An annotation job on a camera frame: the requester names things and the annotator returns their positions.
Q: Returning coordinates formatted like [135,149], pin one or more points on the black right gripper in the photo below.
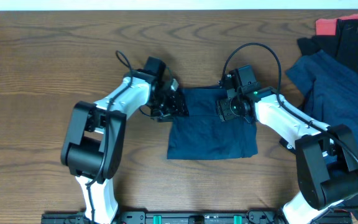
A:
[224,110]

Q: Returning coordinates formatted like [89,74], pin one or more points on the dark blue garment in pile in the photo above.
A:
[330,88]

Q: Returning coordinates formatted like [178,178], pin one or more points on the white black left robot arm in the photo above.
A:
[94,141]

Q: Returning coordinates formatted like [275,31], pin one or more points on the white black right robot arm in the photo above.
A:
[326,156]

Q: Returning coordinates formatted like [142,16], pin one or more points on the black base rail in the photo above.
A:
[141,217]

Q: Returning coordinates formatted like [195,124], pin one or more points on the black garment with logo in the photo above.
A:
[345,46]

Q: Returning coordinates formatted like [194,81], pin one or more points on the navy blue shorts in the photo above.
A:
[203,136]

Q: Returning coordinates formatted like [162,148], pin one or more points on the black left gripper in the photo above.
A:
[179,104]

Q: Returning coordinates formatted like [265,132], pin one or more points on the red garment in pile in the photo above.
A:
[328,26]

